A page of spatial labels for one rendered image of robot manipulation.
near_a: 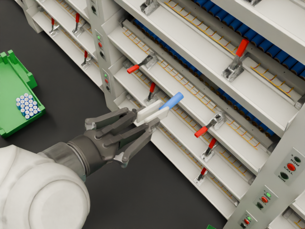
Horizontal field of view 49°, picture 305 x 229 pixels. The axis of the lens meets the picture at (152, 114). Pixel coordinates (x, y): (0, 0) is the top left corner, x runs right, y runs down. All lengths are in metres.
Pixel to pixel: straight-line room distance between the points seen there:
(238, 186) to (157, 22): 0.52
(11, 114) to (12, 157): 1.13
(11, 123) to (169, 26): 0.94
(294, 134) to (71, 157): 0.41
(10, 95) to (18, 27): 0.50
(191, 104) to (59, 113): 0.77
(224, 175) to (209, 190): 0.19
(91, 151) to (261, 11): 0.37
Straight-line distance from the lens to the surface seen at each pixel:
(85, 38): 1.36
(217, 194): 1.21
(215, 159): 1.05
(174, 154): 1.26
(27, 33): 1.92
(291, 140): 0.69
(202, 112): 0.90
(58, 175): 0.40
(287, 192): 0.82
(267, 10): 0.58
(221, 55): 0.75
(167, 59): 0.96
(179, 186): 1.33
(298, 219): 1.03
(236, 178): 1.03
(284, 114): 0.70
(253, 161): 0.85
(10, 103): 1.57
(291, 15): 0.58
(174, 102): 0.77
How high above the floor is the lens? 1.24
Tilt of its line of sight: 57 degrees down
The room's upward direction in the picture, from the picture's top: straight up
